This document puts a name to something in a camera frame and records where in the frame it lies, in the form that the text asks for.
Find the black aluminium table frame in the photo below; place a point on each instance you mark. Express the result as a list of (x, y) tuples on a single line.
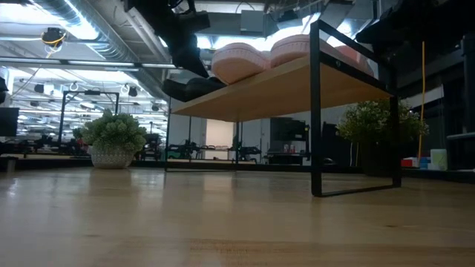
[(55, 163)]

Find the black cabinet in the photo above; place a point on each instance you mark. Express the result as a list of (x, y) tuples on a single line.
[(287, 130)]

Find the round green plant white pot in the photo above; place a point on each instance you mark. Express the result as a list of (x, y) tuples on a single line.
[(113, 133)]

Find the blue box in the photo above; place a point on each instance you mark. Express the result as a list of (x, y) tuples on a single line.
[(425, 162)]

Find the wooden shelf with black frame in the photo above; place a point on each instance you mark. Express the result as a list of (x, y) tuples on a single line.
[(282, 89)]

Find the white flowering potted plant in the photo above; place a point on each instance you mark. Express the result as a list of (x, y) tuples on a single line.
[(371, 122)]

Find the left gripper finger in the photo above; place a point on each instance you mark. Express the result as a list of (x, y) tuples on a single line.
[(191, 61)]

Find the black gantry frame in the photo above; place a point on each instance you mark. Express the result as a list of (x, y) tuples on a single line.
[(89, 92)]

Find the pink slide sandal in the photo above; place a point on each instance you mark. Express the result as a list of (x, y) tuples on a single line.
[(291, 50), (237, 61)]

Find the dark monitor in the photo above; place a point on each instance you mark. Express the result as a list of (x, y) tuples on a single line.
[(8, 121)]

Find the pale green container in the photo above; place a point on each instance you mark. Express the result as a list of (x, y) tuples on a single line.
[(439, 159)]

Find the red box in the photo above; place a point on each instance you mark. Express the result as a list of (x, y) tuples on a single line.
[(406, 163)]

